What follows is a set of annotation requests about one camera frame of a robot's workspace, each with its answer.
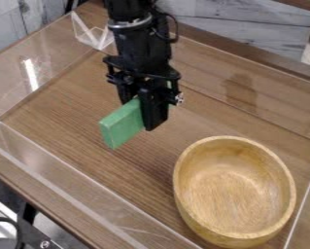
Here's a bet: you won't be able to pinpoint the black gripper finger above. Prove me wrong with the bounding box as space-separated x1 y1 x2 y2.
138 88 169 131
117 81 138 104

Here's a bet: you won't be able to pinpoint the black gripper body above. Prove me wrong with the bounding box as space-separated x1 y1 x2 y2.
105 22 181 105

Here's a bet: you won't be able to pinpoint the green rectangular block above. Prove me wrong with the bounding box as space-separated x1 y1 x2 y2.
99 98 145 149

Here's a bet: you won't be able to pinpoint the brown wooden bowl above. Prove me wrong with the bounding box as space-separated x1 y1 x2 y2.
173 135 297 249

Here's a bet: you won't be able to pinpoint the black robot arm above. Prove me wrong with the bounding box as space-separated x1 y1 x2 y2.
103 0 182 131

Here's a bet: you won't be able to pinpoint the clear acrylic tray walls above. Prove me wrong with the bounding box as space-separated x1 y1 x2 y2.
0 18 310 249

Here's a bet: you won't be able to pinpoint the clear acrylic corner bracket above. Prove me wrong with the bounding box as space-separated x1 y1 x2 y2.
70 12 114 51

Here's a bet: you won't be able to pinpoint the black cable bottom left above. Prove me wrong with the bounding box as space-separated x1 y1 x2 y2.
0 216 24 249

